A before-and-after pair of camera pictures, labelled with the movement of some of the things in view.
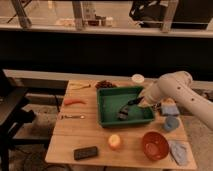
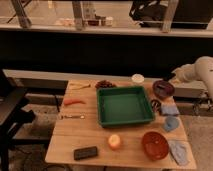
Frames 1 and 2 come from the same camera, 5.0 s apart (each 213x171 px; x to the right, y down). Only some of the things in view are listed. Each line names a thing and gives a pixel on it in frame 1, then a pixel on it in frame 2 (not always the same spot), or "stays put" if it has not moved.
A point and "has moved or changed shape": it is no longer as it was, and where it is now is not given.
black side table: (11, 118) stays put
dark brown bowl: (104, 84) stays put
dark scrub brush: (123, 112) has moved or changed shape
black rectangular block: (85, 152) stays put
